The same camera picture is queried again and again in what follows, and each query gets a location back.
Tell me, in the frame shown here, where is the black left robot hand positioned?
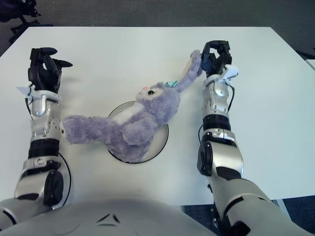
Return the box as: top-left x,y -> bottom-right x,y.
27,47 -> 73,94

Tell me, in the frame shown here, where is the white table leg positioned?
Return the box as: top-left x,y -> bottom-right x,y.
272,198 -> 298,232

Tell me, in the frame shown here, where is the black office chair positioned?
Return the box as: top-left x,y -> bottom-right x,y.
0,0 -> 54,42

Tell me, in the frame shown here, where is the white plate with black rim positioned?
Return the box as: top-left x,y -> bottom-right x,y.
106,100 -> 170,164

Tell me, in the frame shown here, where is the purple plush bunny doll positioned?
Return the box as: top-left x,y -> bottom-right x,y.
63,50 -> 204,164

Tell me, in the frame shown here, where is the silver robot torso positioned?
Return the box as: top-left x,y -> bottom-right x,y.
0,195 -> 220,236

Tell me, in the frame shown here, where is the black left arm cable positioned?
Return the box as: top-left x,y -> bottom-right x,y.
58,152 -> 72,205

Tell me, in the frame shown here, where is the black table bracket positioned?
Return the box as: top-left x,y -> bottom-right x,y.
208,207 -> 220,236

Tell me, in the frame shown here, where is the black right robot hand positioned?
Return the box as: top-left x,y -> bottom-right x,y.
200,40 -> 233,79

